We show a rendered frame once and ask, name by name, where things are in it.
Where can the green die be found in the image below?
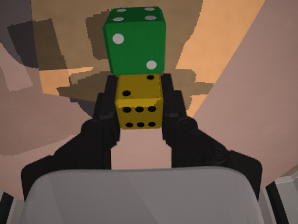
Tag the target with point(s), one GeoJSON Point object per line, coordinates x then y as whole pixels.
{"type": "Point", "coordinates": [135, 40]}

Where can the yellow die with black pips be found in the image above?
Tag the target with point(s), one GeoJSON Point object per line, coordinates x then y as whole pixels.
{"type": "Point", "coordinates": [139, 101]}

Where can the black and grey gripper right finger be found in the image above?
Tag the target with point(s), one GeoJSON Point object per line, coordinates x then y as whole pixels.
{"type": "Point", "coordinates": [188, 143]}

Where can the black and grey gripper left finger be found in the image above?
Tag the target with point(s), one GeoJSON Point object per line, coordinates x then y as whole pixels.
{"type": "Point", "coordinates": [90, 149]}

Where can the orange flat mat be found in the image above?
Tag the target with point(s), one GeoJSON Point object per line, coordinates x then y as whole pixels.
{"type": "Point", "coordinates": [201, 38]}

